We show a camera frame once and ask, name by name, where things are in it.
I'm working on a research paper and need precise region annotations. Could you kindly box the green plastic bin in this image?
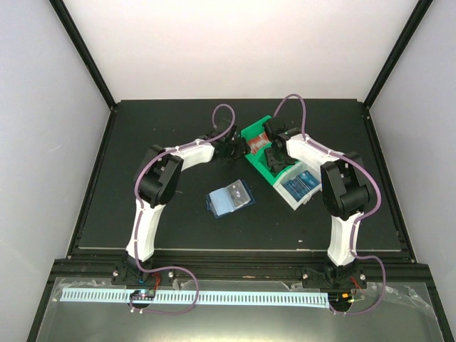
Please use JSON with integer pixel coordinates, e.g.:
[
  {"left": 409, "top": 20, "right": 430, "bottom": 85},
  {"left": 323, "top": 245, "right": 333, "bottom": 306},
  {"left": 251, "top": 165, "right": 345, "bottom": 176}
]
[
  {"left": 241, "top": 115, "right": 271, "bottom": 167},
  {"left": 252, "top": 155, "right": 299, "bottom": 186}
]

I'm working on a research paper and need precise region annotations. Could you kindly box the red white card stack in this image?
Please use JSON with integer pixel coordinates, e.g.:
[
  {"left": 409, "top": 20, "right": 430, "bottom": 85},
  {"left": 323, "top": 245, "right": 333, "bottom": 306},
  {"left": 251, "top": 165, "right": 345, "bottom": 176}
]
[{"left": 248, "top": 132, "right": 270, "bottom": 155}]

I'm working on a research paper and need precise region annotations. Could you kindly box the black aluminium frame rail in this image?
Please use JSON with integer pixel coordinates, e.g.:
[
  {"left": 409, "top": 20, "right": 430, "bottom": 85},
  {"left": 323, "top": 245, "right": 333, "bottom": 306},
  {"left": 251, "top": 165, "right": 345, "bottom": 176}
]
[{"left": 53, "top": 249, "right": 432, "bottom": 282}]

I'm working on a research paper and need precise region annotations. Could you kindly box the frame post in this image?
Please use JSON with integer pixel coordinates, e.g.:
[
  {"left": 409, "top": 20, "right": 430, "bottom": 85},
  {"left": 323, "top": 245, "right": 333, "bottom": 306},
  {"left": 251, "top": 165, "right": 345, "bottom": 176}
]
[
  {"left": 48, "top": 0, "right": 117, "bottom": 110},
  {"left": 363, "top": 0, "right": 433, "bottom": 110}
]

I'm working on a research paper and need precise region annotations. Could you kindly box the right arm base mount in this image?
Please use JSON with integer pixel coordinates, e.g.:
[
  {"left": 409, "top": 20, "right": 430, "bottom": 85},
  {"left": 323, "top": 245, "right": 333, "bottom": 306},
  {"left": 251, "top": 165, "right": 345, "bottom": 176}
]
[{"left": 301, "top": 263, "right": 367, "bottom": 290}]

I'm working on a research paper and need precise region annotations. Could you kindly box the small circuit board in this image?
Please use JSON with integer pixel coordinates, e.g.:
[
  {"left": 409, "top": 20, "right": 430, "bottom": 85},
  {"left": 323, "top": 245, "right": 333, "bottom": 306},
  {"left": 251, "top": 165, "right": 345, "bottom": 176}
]
[{"left": 130, "top": 289, "right": 156, "bottom": 301}]

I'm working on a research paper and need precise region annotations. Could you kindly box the white slotted cable duct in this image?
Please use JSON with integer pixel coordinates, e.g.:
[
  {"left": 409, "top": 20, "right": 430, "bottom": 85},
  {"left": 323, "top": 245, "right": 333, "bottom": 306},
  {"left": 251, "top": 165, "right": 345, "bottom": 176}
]
[{"left": 60, "top": 288, "right": 330, "bottom": 309}]

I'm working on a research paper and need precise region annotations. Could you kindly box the left frame post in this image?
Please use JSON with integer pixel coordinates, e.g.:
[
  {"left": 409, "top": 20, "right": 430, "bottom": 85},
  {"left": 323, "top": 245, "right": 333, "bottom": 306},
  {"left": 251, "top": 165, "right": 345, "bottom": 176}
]
[{"left": 48, "top": 0, "right": 117, "bottom": 110}]

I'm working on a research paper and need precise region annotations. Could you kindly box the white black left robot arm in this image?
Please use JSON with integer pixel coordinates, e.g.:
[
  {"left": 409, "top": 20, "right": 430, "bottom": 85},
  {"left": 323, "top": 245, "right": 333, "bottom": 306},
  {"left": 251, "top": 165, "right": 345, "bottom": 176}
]
[{"left": 126, "top": 124, "right": 250, "bottom": 284}]

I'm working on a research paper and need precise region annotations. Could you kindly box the clear plastic bin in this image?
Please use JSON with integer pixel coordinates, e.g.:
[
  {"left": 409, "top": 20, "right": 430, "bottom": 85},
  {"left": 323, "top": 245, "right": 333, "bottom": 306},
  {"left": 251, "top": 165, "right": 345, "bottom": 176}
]
[{"left": 274, "top": 162, "right": 321, "bottom": 211}]

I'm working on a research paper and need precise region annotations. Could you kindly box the green plastic bin left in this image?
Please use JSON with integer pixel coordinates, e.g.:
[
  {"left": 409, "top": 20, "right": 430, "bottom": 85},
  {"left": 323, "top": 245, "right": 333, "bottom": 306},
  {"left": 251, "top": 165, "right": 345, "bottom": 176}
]
[{"left": 241, "top": 115, "right": 271, "bottom": 167}]

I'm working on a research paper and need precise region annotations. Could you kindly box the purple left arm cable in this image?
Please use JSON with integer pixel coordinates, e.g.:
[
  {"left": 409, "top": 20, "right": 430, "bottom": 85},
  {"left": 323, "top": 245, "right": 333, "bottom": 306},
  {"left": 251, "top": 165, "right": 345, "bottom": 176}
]
[{"left": 133, "top": 103, "right": 236, "bottom": 316}]

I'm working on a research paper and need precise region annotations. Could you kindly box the right frame post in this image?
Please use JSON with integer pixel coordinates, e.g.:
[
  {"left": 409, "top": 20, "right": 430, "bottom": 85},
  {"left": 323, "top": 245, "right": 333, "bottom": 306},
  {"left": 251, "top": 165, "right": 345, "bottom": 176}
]
[{"left": 363, "top": 0, "right": 433, "bottom": 110}]

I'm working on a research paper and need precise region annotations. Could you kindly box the blue card stack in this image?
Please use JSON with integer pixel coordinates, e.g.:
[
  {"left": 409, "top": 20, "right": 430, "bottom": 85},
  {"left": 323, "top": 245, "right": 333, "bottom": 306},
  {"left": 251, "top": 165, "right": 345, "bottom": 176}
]
[{"left": 283, "top": 170, "right": 320, "bottom": 202}]

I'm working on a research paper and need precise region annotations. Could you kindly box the blue leather card holder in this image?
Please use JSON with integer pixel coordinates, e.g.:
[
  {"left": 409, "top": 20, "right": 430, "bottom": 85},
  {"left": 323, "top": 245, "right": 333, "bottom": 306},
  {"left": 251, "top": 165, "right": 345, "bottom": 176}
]
[{"left": 206, "top": 180, "right": 256, "bottom": 218}]

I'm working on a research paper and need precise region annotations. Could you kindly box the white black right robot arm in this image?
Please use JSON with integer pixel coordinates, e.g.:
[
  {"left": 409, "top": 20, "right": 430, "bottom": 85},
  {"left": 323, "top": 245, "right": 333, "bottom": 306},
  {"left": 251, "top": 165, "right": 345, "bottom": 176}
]
[{"left": 262, "top": 118, "right": 381, "bottom": 287}]

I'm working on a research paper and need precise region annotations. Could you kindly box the black card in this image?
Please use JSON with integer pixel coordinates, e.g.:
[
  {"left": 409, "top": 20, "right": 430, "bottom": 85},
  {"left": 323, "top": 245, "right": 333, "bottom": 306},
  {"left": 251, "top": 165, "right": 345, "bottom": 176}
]
[{"left": 227, "top": 180, "right": 251, "bottom": 209}]

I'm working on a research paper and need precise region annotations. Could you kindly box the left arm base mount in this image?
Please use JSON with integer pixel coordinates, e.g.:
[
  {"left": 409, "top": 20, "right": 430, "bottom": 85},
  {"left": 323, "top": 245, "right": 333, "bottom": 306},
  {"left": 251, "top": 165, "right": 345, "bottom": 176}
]
[{"left": 111, "top": 262, "right": 177, "bottom": 287}]

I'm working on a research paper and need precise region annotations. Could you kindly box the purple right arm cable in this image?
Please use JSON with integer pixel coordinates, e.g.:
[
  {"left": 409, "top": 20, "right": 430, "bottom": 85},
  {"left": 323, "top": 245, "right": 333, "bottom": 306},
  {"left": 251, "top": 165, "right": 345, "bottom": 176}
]
[{"left": 272, "top": 93, "right": 388, "bottom": 316}]

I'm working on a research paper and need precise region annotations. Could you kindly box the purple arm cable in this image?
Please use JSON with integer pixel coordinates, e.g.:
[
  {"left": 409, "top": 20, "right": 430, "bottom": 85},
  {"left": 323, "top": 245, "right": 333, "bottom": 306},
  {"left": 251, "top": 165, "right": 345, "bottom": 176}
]
[
  {"left": 133, "top": 103, "right": 236, "bottom": 316},
  {"left": 272, "top": 93, "right": 388, "bottom": 316}
]

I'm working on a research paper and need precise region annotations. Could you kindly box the green plastic bin middle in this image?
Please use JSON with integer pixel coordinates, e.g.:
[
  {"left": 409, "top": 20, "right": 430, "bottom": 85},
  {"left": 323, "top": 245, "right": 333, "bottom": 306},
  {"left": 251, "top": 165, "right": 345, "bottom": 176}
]
[{"left": 252, "top": 155, "right": 299, "bottom": 186}]

